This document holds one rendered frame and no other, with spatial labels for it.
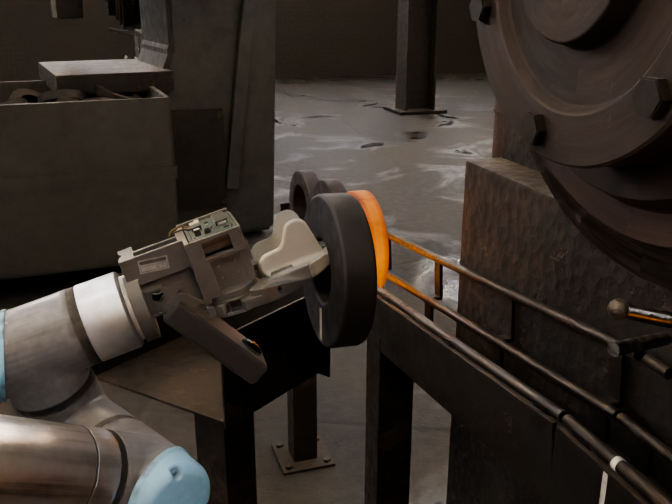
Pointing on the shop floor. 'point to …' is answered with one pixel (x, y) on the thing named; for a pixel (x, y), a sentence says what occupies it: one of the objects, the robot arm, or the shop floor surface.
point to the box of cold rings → (82, 177)
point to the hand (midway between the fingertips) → (336, 251)
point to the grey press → (200, 97)
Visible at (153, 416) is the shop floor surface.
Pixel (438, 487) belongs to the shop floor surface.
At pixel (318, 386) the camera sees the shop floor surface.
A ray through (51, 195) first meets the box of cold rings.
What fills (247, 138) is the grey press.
